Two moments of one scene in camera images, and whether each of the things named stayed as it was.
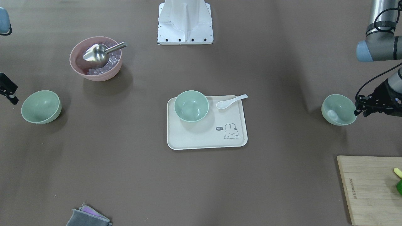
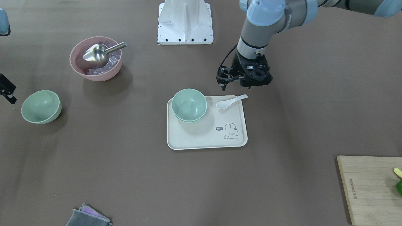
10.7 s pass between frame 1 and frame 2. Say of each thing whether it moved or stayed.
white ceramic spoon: stayed
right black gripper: stayed
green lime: stayed
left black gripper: moved
